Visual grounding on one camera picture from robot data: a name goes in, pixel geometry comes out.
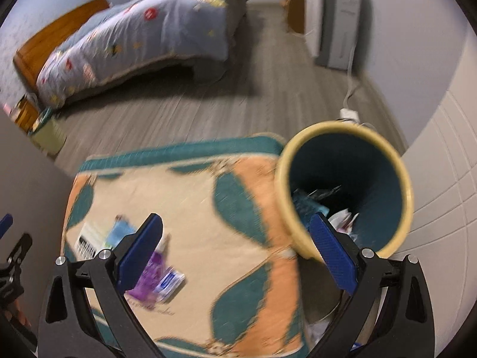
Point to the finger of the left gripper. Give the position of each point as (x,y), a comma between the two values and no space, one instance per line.
(5,223)

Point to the blue white small packet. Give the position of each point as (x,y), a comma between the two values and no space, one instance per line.
(171,281)

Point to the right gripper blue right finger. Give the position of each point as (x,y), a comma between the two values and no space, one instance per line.
(334,249)

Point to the yellow teal trash bin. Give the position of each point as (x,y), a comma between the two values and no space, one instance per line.
(365,174)

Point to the wooden headboard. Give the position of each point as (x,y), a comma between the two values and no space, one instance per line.
(31,56)

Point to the bed with blue quilt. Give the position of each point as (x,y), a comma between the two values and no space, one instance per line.
(121,40)

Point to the white panelled door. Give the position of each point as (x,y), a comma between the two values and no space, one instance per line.
(442,166)

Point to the white power strip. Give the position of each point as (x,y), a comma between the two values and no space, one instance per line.
(349,115)

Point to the grey white cabinet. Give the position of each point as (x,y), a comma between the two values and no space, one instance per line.
(331,28)

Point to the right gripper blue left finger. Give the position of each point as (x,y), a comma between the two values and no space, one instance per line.
(134,251)

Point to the purple wrapper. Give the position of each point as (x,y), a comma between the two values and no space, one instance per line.
(149,279)

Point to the white barcode box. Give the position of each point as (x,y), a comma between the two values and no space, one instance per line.
(91,240)

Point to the wooden side table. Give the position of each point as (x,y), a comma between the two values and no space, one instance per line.
(294,15)

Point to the teal orange floor rug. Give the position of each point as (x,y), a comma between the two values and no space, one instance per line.
(241,296)

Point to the blue face mask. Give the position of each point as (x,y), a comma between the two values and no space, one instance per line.
(119,230)

